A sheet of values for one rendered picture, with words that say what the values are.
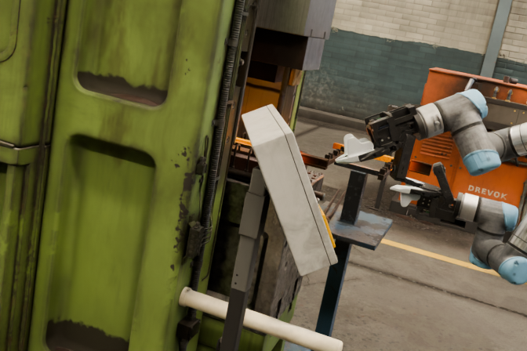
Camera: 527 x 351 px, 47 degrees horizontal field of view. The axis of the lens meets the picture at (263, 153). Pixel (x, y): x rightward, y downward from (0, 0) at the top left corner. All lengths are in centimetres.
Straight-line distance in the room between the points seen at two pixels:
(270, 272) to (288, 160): 75
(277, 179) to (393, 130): 38
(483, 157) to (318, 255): 46
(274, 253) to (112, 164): 53
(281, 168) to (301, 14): 66
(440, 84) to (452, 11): 413
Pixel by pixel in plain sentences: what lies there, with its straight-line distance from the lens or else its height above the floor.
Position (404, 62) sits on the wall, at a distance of 933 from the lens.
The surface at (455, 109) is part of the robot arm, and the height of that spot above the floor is 127.
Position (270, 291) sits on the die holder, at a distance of 185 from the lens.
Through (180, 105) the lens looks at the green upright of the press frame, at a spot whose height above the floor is 115.
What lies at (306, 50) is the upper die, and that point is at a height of 133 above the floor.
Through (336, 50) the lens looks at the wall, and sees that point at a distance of 950.
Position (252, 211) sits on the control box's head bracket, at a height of 99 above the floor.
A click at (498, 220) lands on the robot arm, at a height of 97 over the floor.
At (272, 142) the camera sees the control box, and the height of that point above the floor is 118.
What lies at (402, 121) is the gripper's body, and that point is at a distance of 143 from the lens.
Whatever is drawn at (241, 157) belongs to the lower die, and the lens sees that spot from 182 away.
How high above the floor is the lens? 139
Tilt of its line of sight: 12 degrees down
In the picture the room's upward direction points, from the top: 11 degrees clockwise
